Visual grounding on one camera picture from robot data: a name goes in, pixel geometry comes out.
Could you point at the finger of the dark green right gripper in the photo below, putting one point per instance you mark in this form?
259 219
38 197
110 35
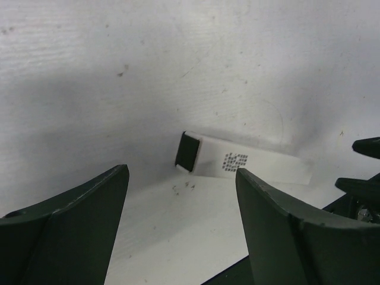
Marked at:
358 187
368 147

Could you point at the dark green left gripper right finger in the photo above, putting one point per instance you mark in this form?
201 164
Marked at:
292 242

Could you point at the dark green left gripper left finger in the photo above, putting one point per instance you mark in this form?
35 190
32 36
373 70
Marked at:
66 239

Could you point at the long white remote control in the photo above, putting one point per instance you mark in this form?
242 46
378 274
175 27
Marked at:
202 155

